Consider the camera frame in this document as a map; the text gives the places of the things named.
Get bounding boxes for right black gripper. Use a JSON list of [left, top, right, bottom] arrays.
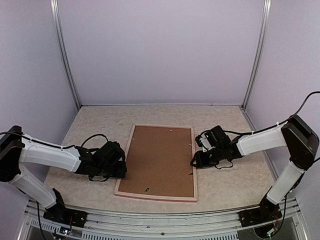
[[190, 145, 224, 168]]

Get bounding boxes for brown cardboard backing board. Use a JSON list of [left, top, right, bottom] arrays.
[[117, 125, 195, 198]]

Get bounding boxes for wooden picture frame pink edge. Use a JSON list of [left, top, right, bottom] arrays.
[[113, 123, 199, 203]]

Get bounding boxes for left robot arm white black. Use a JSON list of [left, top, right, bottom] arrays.
[[0, 125, 127, 223]]

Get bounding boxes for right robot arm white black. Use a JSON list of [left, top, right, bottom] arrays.
[[190, 115, 320, 222]]

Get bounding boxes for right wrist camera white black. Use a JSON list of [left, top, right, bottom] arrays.
[[195, 125, 231, 152]]

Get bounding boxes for front aluminium rail base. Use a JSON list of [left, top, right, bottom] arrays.
[[16, 198, 310, 240]]

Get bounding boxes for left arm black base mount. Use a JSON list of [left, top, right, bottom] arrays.
[[43, 205, 88, 228]]

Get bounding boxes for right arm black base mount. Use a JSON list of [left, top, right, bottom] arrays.
[[238, 207, 282, 228]]

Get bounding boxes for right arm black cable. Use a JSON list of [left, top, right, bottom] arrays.
[[223, 91, 320, 135]]

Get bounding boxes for right aluminium corner post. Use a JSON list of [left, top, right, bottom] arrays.
[[241, 0, 272, 112]]

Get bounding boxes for aluminium corner post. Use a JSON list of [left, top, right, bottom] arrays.
[[241, 0, 272, 112], [50, 0, 82, 111]]

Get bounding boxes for left aluminium corner post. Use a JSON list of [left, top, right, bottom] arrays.
[[50, 0, 82, 111]]

